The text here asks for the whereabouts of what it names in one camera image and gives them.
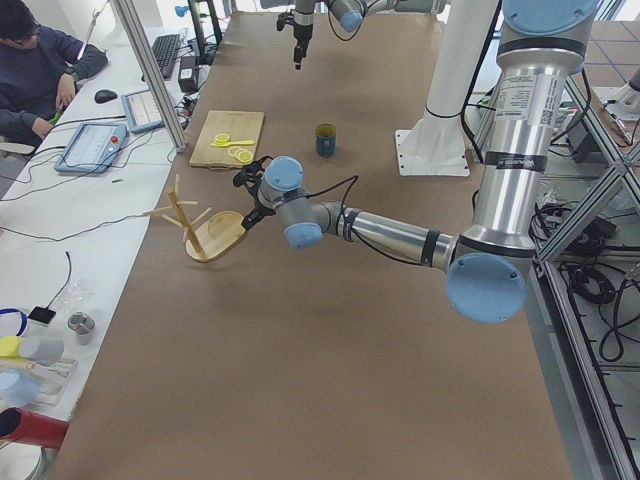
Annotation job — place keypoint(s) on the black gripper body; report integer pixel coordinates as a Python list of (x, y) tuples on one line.
[(301, 31), (260, 207)]

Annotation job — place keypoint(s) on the wooden cup rack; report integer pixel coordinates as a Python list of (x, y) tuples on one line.
[(206, 237)]

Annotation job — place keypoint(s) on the dark blue mug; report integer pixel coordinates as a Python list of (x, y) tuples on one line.
[(325, 139)]

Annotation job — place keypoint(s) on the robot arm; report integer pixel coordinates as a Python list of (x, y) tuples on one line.
[(542, 43), (349, 14)]

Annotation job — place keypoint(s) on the yellow cup on rack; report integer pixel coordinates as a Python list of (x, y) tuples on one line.
[(9, 347)]

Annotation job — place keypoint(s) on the light blue cup on rack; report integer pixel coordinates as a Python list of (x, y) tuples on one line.
[(18, 388)]

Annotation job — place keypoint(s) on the yellow plastic knife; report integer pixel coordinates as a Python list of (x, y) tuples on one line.
[(232, 143)]

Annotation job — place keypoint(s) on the wooden cutting board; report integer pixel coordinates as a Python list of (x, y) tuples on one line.
[(221, 125)]

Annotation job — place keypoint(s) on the black power box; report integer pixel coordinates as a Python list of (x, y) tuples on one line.
[(188, 74)]

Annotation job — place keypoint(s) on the black keyboard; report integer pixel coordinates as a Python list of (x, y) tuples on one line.
[(165, 51)]

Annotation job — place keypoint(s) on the far teach pendant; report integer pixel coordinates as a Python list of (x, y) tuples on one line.
[(141, 111)]

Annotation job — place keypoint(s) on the teach pendant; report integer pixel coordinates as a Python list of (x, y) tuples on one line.
[(141, 111), (92, 149)]

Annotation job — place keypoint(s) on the near teach pendant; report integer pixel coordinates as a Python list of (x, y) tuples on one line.
[(92, 149)]

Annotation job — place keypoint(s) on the clear plastic bag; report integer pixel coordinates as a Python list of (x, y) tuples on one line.
[(75, 294)]

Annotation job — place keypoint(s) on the black computer mouse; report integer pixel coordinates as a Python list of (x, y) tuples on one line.
[(103, 96)]

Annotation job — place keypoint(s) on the small black square device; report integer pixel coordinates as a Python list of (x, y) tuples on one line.
[(42, 315)]

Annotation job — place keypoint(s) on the seated person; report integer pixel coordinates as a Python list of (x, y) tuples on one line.
[(40, 68)]

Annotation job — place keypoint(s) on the red thermos bottle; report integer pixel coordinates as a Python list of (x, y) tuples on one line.
[(27, 427)]

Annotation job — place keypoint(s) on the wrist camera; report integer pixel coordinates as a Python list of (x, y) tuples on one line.
[(285, 19), (251, 174)]

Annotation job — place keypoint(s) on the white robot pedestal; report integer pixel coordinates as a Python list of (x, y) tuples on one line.
[(435, 146)]

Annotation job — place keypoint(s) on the aluminium frame post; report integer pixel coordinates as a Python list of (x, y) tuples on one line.
[(136, 34)]

